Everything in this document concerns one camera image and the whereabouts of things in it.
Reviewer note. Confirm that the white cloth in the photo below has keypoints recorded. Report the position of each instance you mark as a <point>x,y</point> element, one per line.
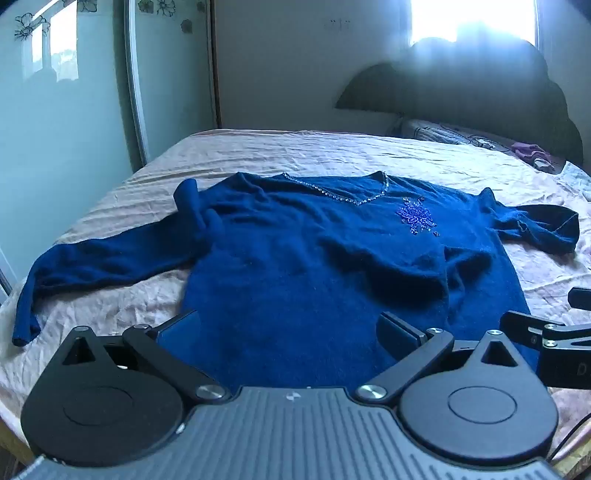
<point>577,177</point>

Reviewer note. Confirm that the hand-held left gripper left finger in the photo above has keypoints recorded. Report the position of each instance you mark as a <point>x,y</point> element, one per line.
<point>178,330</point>

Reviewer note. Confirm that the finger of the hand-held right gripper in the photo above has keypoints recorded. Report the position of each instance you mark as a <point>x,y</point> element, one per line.
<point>581,297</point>
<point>519,325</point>

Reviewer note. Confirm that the purple cloth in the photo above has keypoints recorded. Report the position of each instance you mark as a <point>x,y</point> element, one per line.
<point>531,151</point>

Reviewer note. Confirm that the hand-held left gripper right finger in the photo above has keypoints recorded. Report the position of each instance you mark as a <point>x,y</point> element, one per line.
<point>395,334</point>

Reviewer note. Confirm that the bright window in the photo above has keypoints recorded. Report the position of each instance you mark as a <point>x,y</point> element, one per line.
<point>471,18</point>

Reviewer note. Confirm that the frosted floral wardrobe door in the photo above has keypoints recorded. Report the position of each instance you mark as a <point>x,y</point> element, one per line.
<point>178,83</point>
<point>69,138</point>

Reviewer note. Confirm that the quilted printed pillow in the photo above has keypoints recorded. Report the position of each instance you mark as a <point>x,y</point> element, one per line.
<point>443,134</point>

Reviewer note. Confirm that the bed with pink sheet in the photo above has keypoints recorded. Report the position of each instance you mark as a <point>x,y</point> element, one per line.
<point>323,152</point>

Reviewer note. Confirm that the dark scalloped headboard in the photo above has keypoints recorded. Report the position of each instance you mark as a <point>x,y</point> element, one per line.
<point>461,87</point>

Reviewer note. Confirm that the blue beaded sweater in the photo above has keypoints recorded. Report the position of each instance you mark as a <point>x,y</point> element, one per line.
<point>300,258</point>

